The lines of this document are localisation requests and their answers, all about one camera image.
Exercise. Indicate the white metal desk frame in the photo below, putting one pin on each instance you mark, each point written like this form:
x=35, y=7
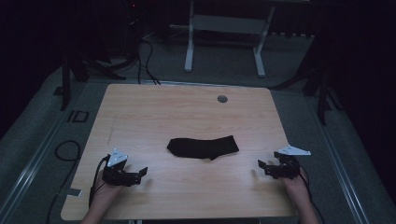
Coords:
x=229, y=24

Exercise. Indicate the black metal stand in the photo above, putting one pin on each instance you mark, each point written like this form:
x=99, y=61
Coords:
x=322, y=93
x=65, y=81

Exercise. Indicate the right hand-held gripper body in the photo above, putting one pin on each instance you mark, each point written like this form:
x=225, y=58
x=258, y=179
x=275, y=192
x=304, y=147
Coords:
x=286, y=166

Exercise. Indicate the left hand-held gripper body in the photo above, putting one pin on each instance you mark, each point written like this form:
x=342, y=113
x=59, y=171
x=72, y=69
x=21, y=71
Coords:
x=116, y=172

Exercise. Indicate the person's left hand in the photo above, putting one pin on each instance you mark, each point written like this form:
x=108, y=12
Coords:
x=107, y=191

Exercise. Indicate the grey metal floor rail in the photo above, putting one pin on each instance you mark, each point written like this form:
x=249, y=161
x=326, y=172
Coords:
x=339, y=168
x=34, y=161

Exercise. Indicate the person's right hand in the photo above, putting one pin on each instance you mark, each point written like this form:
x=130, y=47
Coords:
x=294, y=186

